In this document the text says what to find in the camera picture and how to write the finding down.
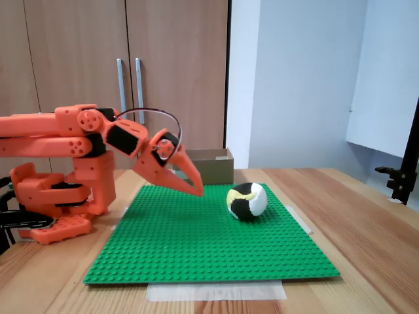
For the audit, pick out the long masking tape strip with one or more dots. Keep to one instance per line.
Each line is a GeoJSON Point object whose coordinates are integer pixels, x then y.
{"type": "Point", "coordinates": [212, 291]}

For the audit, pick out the brown wooden cabinet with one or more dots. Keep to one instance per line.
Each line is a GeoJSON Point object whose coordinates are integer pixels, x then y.
{"type": "Point", "coordinates": [82, 49]}

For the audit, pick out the brown cardboard box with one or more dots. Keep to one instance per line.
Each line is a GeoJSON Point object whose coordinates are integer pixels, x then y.
{"type": "Point", "coordinates": [216, 173]}

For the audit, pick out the white wall panel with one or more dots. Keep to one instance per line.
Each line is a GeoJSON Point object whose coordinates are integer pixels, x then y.
{"type": "Point", "coordinates": [383, 98]}

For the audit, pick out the short masking tape strip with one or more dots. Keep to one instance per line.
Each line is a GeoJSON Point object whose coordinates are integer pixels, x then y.
{"type": "Point", "coordinates": [119, 219]}
{"type": "Point", "coordinates": [299, 219]}

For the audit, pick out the black camera stand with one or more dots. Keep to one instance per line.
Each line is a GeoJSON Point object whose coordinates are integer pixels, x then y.
{"type": "Point", "coordinates": [397, 183]}

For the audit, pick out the green studded baseplate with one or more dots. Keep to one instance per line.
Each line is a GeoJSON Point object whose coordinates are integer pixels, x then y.
{"type": "Point", "coordinates": [196, 245]}

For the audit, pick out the yellow black white ball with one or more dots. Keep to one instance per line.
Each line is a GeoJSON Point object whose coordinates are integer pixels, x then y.
{"type": "Point", "coordinates": [258, 202]}

